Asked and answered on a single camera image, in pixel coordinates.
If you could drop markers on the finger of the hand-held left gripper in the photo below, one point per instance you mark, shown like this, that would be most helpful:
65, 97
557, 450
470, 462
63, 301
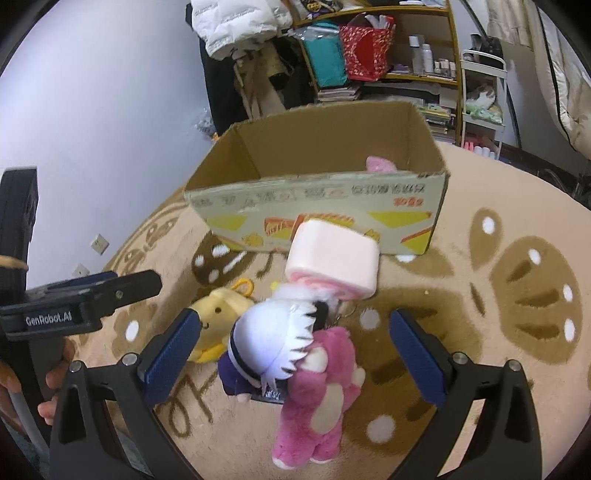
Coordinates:
124, 290
85, 281

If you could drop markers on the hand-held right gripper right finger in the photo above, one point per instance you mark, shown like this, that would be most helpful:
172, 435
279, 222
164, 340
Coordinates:
418, 360

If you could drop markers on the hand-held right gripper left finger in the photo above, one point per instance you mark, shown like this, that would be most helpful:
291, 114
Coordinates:
168, 357

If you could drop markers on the yellow plush toy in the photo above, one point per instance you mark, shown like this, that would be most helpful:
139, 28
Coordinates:
221, 309

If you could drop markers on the pink bear plush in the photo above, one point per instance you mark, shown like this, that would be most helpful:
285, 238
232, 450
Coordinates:
323, 385

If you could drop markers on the white-haired plush doll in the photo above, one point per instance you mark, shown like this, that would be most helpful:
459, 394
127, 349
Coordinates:
265, 339

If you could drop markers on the pink cake roll plush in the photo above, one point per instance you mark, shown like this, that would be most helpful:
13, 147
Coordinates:
332, 254

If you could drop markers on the printed cardboard box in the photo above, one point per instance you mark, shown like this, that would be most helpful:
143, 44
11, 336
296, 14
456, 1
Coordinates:
323, 138

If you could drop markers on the person's left hand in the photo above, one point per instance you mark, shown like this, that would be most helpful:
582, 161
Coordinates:
57, 376

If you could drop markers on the small pink plush toy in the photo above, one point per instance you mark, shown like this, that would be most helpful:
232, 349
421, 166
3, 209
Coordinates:
381, 165

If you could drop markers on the dark hanging coat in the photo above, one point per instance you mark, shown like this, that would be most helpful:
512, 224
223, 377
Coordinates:
221, 92

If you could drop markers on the row of pink white bottles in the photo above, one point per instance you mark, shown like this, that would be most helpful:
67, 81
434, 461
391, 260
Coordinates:
482, 147

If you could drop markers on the pile of magazines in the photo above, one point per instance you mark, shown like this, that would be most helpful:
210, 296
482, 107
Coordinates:
438, 122

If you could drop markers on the beige hanging coat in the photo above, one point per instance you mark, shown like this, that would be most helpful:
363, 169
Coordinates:
261, 92

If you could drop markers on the white grey plush toy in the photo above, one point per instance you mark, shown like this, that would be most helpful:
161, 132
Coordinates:
481, 96

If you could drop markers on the stack of books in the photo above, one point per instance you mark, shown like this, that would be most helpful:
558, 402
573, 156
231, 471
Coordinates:
339, 93

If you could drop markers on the white puffer jacket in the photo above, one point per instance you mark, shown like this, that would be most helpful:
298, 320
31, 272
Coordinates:
235, 23

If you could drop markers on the group of cosmetic bottles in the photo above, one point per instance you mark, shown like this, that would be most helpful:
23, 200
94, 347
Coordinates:
429, 57

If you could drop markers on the teal bag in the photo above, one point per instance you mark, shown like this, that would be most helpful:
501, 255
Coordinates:
325, 60

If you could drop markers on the wooden shelf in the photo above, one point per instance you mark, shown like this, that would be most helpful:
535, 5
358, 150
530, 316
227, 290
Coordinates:
455, 55

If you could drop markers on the white trolley cart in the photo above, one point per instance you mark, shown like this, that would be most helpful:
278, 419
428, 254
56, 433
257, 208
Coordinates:
501, 64

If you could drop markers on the red gift bag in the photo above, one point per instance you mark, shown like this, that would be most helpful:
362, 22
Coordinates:
367, 48

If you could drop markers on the white duvet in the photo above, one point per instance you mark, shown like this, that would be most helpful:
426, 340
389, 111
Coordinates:
565, 69

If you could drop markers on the white wall socket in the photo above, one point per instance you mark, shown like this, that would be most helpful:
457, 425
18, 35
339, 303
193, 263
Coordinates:
81, 271
98, 243

